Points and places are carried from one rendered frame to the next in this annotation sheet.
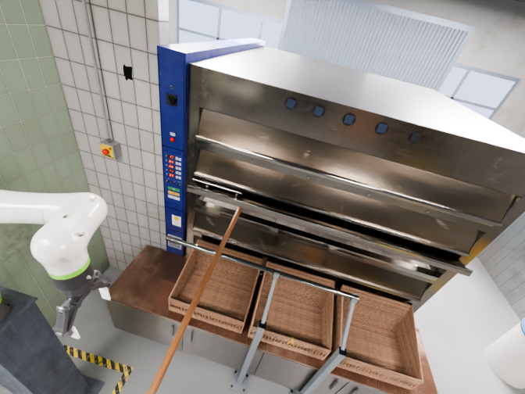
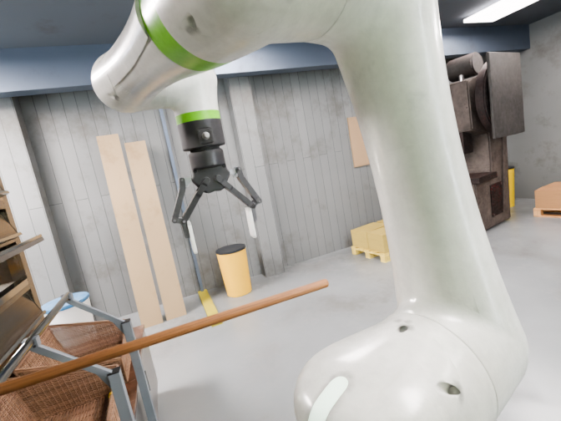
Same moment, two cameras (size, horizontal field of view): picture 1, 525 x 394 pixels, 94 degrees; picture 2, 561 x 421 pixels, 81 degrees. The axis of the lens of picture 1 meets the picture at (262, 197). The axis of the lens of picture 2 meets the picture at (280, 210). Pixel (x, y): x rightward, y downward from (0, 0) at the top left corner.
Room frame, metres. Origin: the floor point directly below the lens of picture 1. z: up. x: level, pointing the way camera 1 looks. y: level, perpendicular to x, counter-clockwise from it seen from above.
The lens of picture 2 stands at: (0.52, 1.18, 1.63)
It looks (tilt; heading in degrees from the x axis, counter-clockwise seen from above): 9 degrees down; 247
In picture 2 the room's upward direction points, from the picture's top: 10 degrees counter-clockwise
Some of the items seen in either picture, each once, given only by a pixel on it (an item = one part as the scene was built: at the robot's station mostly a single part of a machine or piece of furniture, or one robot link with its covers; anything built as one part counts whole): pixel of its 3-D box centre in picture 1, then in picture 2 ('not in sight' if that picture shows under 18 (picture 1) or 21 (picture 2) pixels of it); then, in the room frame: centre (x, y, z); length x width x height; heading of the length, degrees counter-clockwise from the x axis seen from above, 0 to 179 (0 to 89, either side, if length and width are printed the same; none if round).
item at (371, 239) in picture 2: not in sight; (392, 235); (-2.83, -2.57, 0.19); 1.12 x 0.79 x 0.38; 177
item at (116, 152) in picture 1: (110, 148); not in sight; (1.38, 1.07, 1.46); 0.10 x 0.07 x 0.10; 86
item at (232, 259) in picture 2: not in sight; (235, 270); (-0.46, -2.92, 0.31); 0.39 x 0.39 x 0.61
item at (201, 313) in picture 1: (218, 283); not in sight; (1.09, 0.17, 0.72); 0.56 x 0.49 x 0.28; 86
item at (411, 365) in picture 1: (374, 333); (83, 351); (0.99, -1.03, 0.72); 0.56 x 0.49 x 0.28; 87
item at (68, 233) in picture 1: (63, 245); (188, 88); (0.37, 0.47, 1.80); 0.13 x 0.11 x 0.14; 13
